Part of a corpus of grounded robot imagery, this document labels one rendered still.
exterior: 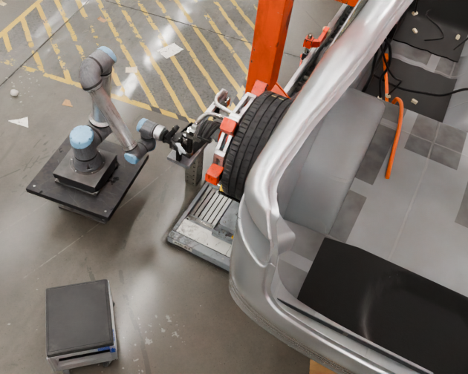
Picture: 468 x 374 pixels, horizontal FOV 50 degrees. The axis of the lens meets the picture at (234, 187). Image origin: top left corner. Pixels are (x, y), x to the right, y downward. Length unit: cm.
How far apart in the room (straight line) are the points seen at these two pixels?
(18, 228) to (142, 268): 91
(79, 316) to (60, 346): 18
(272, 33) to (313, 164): 94
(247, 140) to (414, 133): 100
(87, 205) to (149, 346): 98
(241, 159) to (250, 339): 118
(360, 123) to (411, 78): 141
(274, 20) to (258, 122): 64
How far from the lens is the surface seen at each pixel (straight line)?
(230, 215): 340
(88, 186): 338
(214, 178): 275
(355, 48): 215
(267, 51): 313
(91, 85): 286
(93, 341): 288
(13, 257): 363
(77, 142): 326
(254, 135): 265
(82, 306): 297
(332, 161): 244
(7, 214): 384
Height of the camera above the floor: 299
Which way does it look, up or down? 51 degrees down
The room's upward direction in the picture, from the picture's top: 9 degrees clockwise
